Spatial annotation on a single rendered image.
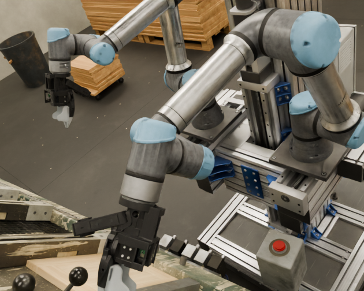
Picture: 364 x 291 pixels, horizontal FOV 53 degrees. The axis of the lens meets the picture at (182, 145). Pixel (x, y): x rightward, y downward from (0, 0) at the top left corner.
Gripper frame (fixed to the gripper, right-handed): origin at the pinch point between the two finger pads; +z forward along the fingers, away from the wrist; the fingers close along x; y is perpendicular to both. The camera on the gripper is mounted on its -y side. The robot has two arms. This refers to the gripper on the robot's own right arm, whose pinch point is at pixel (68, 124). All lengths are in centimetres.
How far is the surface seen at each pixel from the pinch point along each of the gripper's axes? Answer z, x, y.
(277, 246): 27, 79, -28
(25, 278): 2, 72, 48
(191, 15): -44, -189, -268
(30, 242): 24.0, 30.6, 30.7
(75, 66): 20, -268, -158
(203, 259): 48, 50, -27
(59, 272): 30, 42, 28
